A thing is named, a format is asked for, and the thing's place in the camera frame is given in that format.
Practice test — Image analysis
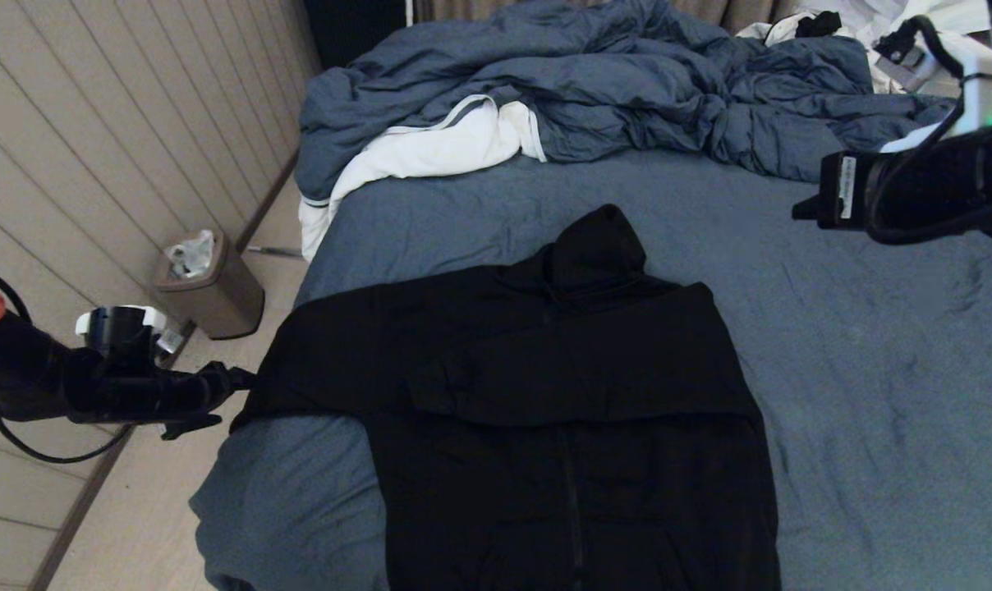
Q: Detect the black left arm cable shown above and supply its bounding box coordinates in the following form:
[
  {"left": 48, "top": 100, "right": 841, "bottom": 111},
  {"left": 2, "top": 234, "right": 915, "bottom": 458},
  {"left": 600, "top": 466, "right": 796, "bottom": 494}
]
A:
[{"left": 0, "top": 261, "right": 135, "bottom": 465}]

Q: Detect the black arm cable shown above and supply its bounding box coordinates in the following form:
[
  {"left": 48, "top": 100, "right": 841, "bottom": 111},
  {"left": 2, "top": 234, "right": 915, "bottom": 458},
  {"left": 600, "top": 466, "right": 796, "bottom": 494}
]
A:
[
  {"left": 0, "top": 261, "right": 135, "bottom": 465},
  {"left": 866, "top": 15, "right": 992, "bottom": 247}
]

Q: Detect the black zip hoodie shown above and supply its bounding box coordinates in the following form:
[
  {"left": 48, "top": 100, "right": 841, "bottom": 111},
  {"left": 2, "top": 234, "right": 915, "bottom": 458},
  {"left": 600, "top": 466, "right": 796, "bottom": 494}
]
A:
[{"left": 232, "top": 204, "right": 780, "bottom": 591}]

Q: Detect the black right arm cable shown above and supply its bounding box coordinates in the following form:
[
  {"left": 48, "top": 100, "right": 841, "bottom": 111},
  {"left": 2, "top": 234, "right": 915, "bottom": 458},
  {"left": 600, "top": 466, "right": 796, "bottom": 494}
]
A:
[{"left": 866, "top": 15, "right": 992, "bottom": 247}]

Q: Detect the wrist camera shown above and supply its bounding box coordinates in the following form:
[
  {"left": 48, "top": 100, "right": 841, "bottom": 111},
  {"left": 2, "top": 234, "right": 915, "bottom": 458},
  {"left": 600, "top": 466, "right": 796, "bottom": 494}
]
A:
[
  {"left": 872, "top": 15, "right": 992, "bottom": 155},
  {"left": 75, "top": 305, "right": 177, "bottom": 370}
]

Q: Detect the black furniture piece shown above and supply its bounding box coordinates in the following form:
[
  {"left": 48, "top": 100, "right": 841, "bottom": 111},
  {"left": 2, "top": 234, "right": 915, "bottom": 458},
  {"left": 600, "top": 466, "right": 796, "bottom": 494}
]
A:
[{"left": 303, "top": 0, "right": 411, "bottom": 71}]

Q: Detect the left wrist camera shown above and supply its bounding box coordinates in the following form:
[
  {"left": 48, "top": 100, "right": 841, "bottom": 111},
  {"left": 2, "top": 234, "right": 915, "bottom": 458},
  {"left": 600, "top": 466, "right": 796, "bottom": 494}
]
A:
[{"left": 75, "top": 305, "right": 177, "bottom": 370}]

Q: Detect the brown trash bin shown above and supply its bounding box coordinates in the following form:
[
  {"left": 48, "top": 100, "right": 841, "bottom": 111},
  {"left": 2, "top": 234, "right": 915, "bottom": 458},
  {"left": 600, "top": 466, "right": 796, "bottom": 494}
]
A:
[{"left": 153, "top": 231, "right": 267, "bottom": 341}]

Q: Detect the white plastic bin liner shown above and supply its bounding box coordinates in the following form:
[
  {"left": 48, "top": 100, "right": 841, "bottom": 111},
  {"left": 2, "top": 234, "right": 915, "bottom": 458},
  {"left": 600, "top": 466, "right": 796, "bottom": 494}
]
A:
[{"left": 166, "top": 230, "right": 218, "bottom": 280}]

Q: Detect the beige curtain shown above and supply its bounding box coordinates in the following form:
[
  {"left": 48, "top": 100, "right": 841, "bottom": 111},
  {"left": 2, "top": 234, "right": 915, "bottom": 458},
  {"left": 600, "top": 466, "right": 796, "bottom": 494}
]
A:
[{"left": 414, "top": 0, "right": 801, "bottom": 35}]

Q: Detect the white clothes pile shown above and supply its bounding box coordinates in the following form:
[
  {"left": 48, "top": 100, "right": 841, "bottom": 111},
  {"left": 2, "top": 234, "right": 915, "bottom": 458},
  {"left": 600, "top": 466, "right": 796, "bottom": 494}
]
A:
[{"left": 738, "top": 0, "right": 992, "bottom": 50}]

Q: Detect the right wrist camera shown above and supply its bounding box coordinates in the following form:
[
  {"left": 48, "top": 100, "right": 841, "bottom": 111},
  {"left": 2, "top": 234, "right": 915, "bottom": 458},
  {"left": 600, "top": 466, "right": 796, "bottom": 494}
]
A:
[{"left": 872, "top": 15, "right": 992, "bottom": 155}]

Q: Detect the rumpled blue duvet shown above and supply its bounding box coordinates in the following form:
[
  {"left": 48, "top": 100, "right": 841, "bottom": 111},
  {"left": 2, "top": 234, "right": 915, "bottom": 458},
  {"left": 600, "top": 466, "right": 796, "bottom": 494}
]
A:
[{"left": 295, "top": 0, "right": 961, "bottom": 183}]

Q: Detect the blue bed sheet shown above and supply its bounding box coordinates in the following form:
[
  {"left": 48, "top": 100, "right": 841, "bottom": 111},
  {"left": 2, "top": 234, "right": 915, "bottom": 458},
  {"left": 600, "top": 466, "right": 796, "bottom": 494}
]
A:
[{"left": 188, "top": 148, "right": 992, "bottom": 591}]

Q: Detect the small black garment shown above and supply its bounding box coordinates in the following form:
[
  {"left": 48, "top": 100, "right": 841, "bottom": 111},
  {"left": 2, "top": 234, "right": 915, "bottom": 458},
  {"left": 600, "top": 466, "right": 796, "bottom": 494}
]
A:
[{"left": 796, "top": 10, "right": 846, "bottom": 38}]

